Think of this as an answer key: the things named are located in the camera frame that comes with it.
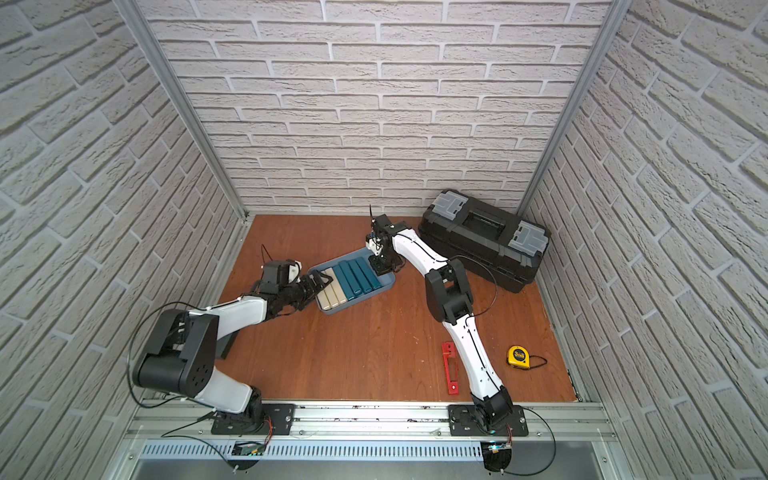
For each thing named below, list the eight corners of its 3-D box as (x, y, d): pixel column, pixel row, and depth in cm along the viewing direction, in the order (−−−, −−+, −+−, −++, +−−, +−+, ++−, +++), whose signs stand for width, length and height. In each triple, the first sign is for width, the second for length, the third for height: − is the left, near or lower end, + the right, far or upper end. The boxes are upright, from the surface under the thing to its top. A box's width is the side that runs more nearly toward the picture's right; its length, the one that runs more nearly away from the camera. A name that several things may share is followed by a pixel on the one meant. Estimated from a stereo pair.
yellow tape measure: (508, 364, 84) (511, 362, 83) (508, 346, 88) (510, 343, 86) (527, 369, 84) (530, 366, 82) (526, 350, 87) (529, 348, 85)
